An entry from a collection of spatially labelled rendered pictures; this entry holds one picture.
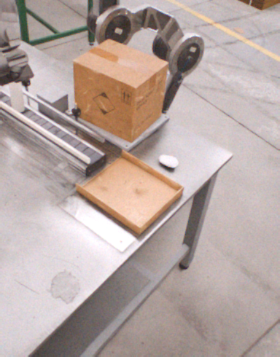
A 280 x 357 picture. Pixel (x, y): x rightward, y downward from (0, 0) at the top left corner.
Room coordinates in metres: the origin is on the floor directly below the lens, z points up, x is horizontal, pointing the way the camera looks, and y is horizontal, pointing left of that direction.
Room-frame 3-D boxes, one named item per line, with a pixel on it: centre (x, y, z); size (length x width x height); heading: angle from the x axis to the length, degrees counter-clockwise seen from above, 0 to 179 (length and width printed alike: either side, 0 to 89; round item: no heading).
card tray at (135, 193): (1.07, 0.03, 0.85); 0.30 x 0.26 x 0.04; 56
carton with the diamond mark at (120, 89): (1.50, 0.13, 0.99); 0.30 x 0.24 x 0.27; 62
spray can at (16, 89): (1.43, 0.54, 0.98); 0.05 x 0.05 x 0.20
